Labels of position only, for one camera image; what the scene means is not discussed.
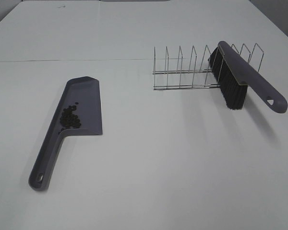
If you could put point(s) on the pile of coffee beans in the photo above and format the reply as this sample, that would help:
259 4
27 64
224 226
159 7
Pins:
68 118

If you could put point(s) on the chrome wire dish rack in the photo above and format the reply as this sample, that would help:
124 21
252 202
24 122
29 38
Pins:
193 72

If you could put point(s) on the purple plastic dustpan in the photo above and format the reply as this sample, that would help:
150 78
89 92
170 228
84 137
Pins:
78 113

